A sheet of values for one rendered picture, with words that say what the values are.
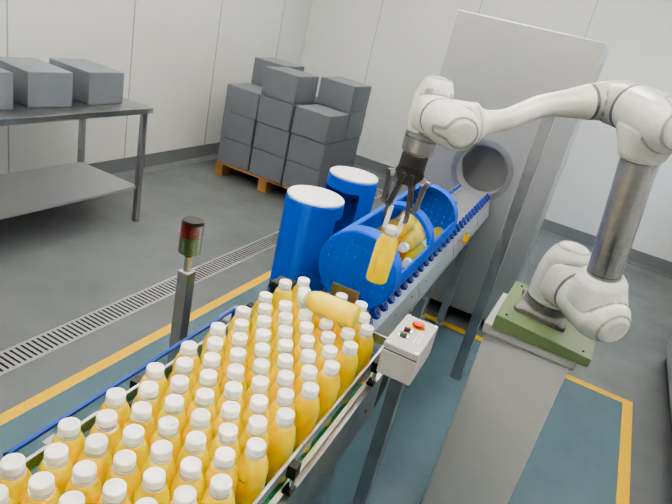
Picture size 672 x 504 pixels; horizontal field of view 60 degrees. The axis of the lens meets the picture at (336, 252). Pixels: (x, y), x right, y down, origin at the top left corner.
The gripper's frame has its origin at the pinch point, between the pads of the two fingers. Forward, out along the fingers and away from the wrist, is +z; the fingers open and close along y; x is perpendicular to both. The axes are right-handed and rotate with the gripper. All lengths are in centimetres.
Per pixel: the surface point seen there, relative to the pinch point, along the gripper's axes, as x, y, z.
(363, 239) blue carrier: -13.8, 11.6, 14.8
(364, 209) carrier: -137, 53, 46
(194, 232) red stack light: 32, 45, 14
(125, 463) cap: 92, 10, 30
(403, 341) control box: 17.7, -17.2, 25.4
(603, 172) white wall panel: -527, -70, 38
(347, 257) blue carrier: -13.9, 15.2, 23.0
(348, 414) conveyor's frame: 30, -12, 46
